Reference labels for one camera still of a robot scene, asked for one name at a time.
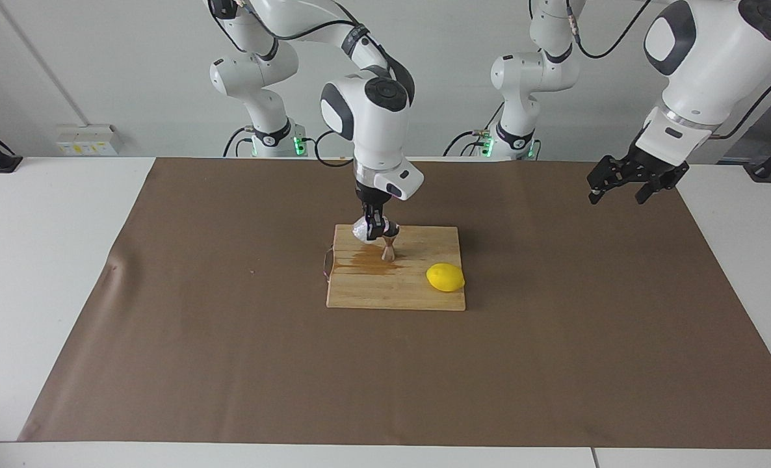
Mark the white wall socket box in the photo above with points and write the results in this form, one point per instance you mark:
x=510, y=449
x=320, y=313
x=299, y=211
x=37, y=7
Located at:
x=73, y=149

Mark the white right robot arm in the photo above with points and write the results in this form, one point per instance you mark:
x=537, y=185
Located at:
x=372, y=130

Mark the steel double jigger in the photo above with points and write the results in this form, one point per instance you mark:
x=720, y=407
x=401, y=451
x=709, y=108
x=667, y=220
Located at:
x=389, y=253

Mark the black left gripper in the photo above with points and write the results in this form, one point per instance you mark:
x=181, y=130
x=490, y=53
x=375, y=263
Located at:
x=655, y=169

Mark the clear textured glass cup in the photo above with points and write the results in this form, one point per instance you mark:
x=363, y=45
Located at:
x=361, y=231

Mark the yellow lemon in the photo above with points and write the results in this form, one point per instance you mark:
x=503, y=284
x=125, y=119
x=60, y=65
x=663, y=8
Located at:
x=445, y=277

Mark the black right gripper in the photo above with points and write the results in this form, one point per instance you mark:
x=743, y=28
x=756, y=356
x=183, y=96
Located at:
x=371, y=198

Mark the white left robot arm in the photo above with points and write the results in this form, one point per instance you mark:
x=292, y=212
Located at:
x=710, y=65

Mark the brown paper table mat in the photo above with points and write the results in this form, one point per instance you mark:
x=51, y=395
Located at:
x=229, y=364

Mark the wooden cutting board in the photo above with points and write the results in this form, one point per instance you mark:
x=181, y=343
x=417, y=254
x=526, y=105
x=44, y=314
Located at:
x=392, y=286

